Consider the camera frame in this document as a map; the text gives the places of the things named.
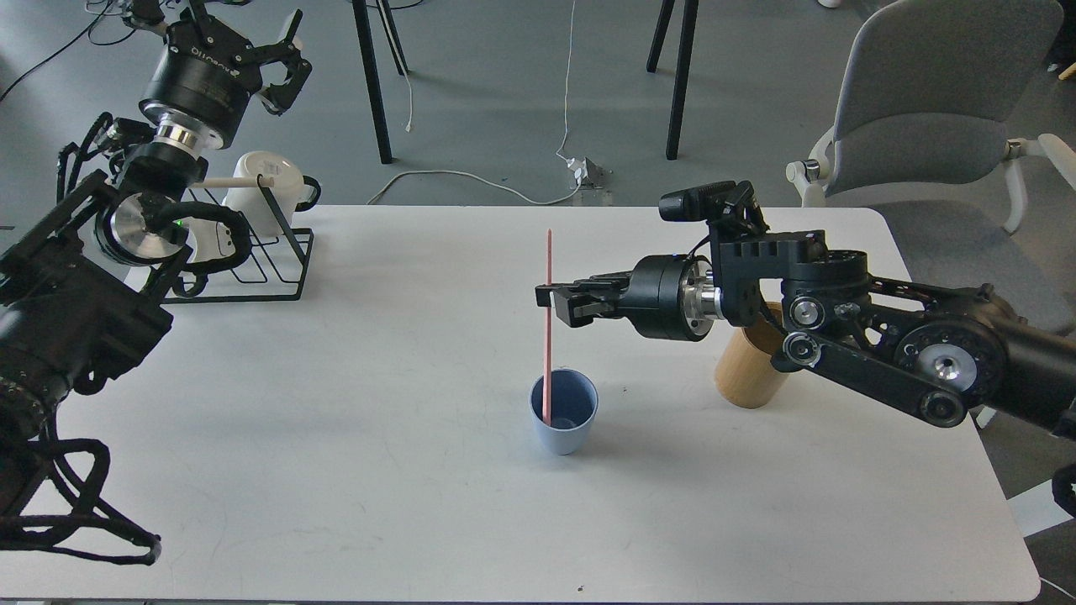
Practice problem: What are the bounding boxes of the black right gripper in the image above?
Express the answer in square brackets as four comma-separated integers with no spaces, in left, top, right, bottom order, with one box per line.
[535,255,724,342]

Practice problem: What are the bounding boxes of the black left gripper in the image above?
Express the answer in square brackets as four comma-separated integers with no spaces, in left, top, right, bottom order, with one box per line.
[139,10,313,152]

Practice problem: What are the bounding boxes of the pink chopstick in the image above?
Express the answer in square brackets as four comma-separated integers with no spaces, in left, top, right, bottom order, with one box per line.
[541,229,553,428]

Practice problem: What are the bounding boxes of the blue cup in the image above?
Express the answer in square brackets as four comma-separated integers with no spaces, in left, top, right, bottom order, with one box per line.
[530,368,599,455]

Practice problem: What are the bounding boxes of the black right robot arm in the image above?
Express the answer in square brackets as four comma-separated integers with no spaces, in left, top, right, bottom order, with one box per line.
[535,229,1073,439]

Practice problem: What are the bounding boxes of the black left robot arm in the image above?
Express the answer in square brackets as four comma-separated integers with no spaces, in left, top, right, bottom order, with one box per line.
[3,1,312,566]

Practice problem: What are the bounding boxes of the wooden rack dowel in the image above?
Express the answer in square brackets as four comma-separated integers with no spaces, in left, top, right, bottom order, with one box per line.
[188,175,277,189]

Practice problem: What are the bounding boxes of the white mug upright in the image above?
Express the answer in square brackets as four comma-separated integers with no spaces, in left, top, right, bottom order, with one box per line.
[222,151,321,239]

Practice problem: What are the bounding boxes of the black table leg left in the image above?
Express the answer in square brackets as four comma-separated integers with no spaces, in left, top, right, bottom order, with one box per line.
[351,1,409,165]

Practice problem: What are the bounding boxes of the black table leg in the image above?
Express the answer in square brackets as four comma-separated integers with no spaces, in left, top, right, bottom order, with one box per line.
[646,1,699,161]
[351,1,409,165]

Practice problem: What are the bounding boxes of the white power plug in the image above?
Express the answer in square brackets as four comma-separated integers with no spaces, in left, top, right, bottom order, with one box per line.
[566,157,607,191]

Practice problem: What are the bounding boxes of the white mug tilted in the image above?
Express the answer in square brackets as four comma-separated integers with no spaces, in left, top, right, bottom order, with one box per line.
[174,219,235,265]

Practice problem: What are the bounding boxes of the bamboo cylinder holder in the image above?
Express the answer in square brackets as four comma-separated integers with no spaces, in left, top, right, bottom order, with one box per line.
[714,315,790,409]

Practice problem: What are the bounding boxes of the black table leg right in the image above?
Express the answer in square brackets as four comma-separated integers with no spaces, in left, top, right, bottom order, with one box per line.
[646,1,699,161]

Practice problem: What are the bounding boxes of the grey office chair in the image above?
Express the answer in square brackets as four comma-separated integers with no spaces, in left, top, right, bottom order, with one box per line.
[785,1,1073,339]

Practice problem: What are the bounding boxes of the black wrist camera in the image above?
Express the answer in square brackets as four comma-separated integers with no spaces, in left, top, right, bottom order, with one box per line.
[659,181,769,242]

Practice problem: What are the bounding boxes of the black wire dish rack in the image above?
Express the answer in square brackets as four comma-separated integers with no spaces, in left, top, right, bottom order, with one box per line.
[164,175,320,305]

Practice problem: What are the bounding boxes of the black floor cables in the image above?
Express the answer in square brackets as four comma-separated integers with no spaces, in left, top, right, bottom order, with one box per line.
[0,0,253,105]

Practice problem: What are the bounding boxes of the white floor cable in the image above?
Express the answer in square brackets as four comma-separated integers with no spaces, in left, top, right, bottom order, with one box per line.
[367,0,589,207]

